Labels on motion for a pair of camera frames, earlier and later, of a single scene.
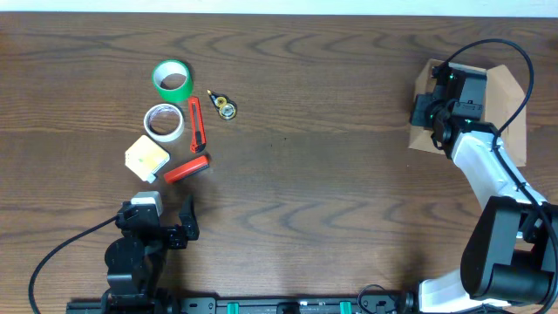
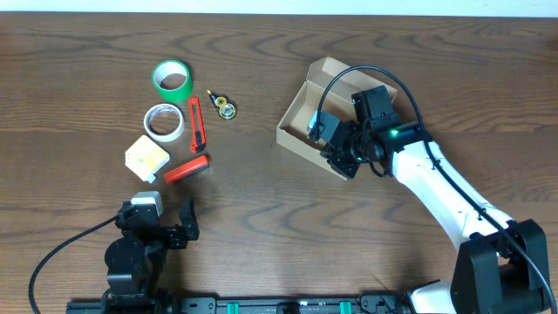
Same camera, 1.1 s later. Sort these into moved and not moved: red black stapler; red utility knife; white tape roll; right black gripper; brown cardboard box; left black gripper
Moved: brown cardboard box; right black gripper
Not moved: red utility knife; red black stapler; left black gripper; white tape roll
